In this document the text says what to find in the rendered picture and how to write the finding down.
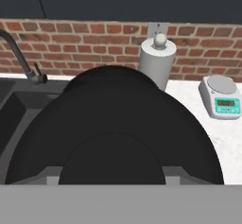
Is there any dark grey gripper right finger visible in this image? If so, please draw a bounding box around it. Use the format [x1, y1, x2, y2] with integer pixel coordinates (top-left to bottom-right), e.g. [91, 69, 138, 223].
[162, 165, 207, 185]

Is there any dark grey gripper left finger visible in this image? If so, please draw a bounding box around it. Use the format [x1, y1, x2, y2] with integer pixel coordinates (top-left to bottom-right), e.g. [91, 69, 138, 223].
[12, 165, 63, 185]

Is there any dark grey sink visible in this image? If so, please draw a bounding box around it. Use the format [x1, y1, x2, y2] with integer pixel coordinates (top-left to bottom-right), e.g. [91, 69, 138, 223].
[0, 78, 74, 185]

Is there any white kitchen scale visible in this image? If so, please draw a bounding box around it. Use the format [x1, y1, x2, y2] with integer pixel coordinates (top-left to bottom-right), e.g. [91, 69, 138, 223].
[198, 74, 242, 120]

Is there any white paper towel roll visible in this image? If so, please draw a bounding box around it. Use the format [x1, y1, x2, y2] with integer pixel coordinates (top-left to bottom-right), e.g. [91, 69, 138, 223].
[138, 38, 178, 92]

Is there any grey curved sink tap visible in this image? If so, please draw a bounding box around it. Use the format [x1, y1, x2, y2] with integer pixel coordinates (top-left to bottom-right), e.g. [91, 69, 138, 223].
[0, 28, 48, 86]

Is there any white paper towel holder knob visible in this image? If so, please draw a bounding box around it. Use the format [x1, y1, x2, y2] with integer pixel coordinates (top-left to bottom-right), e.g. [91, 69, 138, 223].
[152, 33, 168, 50]

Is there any grey wall socket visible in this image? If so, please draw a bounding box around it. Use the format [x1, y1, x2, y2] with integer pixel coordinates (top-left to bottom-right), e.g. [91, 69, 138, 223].
[147, 22, 170, 41]

